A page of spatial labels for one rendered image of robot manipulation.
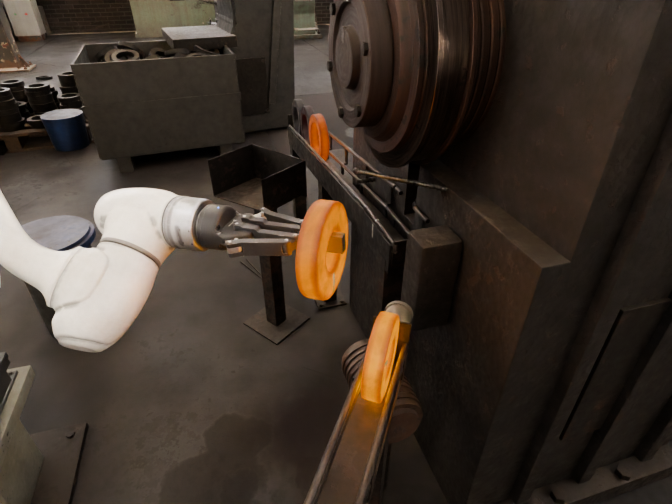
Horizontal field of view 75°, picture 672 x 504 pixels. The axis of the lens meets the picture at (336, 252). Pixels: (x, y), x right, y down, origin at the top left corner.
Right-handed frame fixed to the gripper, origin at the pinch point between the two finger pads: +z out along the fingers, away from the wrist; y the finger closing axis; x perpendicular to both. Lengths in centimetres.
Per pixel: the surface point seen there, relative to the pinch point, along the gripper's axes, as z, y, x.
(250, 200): -51, -65, -30
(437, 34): 12.2, -27.0, 25.3
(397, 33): 4.8, -31.1, 25.1
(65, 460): -86, 8, -86
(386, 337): 10.9, 2.6, -15.3
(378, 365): 10.4, 6.3, -18.0
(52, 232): -128, -47, -43
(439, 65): 13.0, -26.1, 20.7
